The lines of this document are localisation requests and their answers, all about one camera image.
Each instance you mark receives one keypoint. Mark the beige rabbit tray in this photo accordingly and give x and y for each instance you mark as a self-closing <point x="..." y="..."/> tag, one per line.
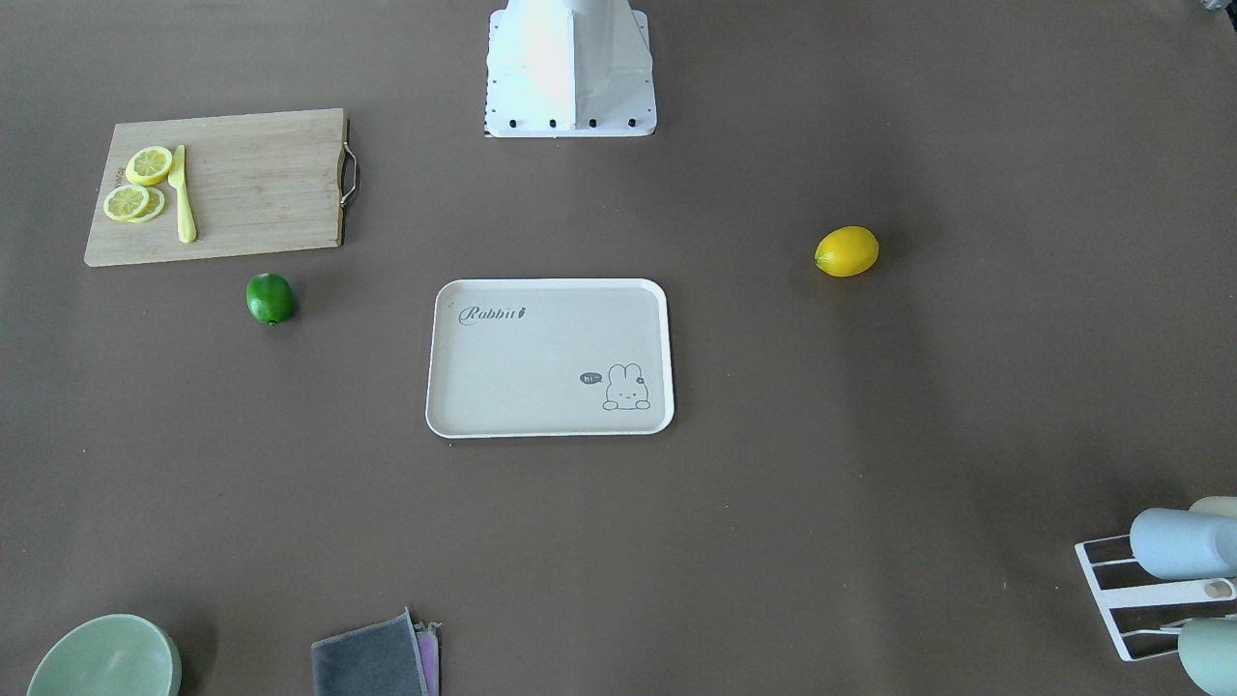
<point x="550" y="357"/>

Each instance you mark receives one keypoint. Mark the yellow plastic knife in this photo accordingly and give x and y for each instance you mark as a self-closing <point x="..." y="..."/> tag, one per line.
<point x="186" y="227"/>

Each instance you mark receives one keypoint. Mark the lemon slice front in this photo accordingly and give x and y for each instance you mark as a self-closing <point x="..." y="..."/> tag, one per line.
<point x="127" y="202"/>

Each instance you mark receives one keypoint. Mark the white pillar base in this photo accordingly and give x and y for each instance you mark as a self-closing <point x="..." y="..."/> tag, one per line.
<point x="559" y="69"/>

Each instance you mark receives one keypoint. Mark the green cup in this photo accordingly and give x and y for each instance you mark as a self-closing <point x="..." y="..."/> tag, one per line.
<point x="1207" y="651"/>

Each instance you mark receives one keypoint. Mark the grey cloth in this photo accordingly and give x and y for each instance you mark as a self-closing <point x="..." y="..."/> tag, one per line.
<point x="395" y="657"/>

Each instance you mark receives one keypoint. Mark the lemon slice top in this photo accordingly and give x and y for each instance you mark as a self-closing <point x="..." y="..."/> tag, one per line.
<point x="149" y="166"/>

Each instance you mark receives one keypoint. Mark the blue cup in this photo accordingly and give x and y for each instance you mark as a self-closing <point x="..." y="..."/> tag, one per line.
<point x="1184" y="545"/>

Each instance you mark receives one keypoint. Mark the lemon slice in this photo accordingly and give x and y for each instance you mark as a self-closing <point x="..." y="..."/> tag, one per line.
<point x="153" y="208"/>
<point x="127" y="202"/>
<point x="149" y="166"/>

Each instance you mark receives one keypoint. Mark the green bowl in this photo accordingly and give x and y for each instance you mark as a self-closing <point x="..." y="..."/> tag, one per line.
<point x="116" y="654"/>

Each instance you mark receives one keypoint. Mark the wooden cutting board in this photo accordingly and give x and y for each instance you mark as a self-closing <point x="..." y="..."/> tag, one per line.
<point x="257" y="183"/>

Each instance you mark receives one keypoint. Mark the yellow lemon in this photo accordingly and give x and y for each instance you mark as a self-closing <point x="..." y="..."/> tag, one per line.
<point x="847" y="251"/>

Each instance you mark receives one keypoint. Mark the lemon slice back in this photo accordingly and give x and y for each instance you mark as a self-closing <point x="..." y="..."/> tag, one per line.
<point x="153" y="208"/>

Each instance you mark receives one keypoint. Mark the white cup rack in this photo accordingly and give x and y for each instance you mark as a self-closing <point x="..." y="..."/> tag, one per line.
<point x="1142" y="613"/>

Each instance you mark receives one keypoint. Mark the green lime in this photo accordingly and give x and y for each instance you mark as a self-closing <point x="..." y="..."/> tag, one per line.
<point x="270" y="298"/>

